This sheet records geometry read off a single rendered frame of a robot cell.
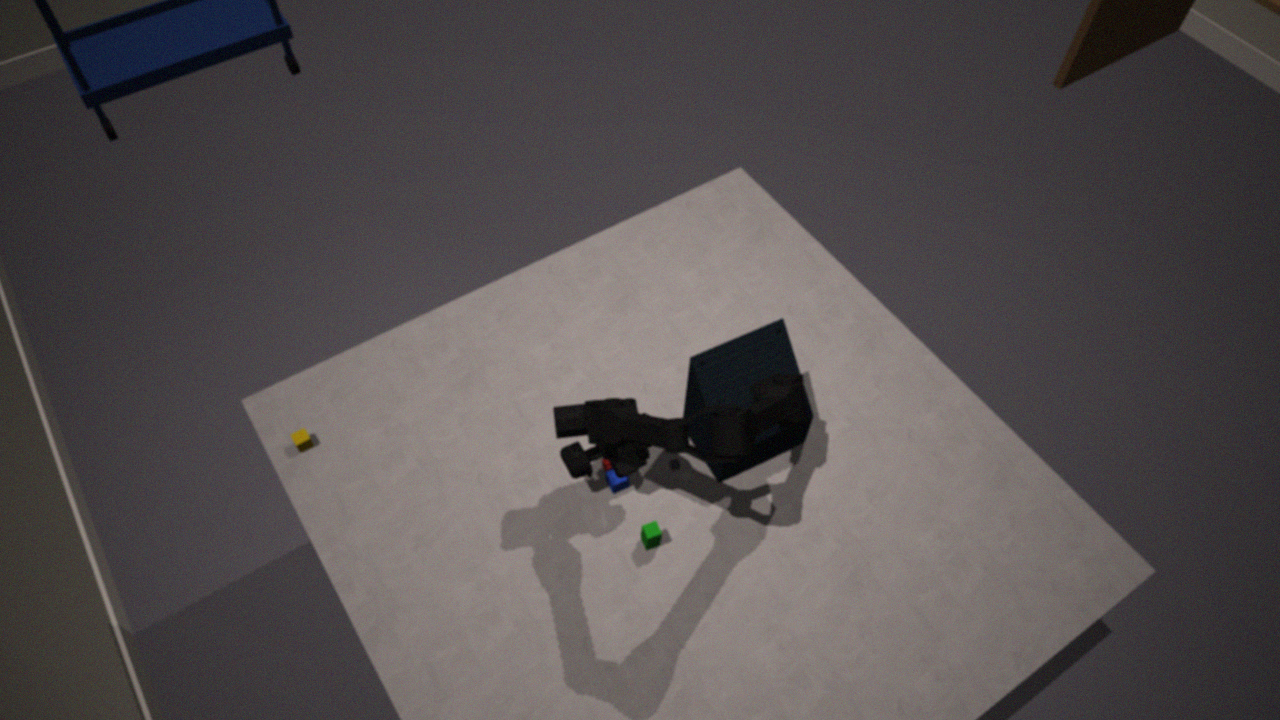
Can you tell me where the blue block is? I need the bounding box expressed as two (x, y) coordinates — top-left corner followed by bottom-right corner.
(605, 468), (630, 495)

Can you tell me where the small yellow block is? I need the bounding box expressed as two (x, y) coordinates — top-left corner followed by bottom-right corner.
(291, 429), (314, 454)

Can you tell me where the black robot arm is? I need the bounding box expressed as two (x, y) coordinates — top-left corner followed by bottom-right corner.
(553, 373), (806, 478)

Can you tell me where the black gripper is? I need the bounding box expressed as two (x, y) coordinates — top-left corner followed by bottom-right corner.
(561, 441), (602, 479)

